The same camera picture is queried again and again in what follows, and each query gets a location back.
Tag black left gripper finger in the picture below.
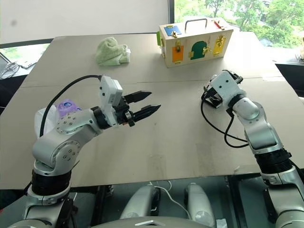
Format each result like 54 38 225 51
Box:
133 104 162 123
124 90 153 105

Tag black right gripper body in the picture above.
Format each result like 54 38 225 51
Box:
202 73 243 98

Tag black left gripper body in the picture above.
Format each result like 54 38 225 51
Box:
113 95 136 128

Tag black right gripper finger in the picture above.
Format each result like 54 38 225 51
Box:
204 94 223 109

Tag light green towel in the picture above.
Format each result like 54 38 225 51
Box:
95 36 132 67

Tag purple printed package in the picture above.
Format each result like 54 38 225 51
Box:
55 98 83 117

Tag white plastic bag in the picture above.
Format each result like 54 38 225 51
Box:
34 104 60 139

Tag black side table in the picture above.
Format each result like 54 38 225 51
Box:
275 62 304 98

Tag white spiral notebook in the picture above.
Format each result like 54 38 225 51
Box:
18 56 38 69

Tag silver robot torso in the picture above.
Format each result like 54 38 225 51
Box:
91 215 218 228

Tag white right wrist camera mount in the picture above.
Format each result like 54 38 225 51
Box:
210 70 241 105

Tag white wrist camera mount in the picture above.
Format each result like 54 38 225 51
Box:
98 75 124 128
210 70 241 105

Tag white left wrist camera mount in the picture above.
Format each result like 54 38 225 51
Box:
98 75 124 128

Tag wooden lock box with handle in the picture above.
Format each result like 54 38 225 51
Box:
156 18 234 69

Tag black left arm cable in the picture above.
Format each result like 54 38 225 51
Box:
39 75 103 137

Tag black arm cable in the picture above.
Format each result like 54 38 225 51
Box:
39 75 103 137
200 95 249 148

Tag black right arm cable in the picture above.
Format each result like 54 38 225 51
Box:
200 95 249 148

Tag black window frame post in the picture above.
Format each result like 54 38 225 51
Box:
167 0 176 33

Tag thin white cable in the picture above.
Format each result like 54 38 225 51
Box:
149 180 192 219

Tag white coiled cables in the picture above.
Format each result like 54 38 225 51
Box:
0 61 21 80

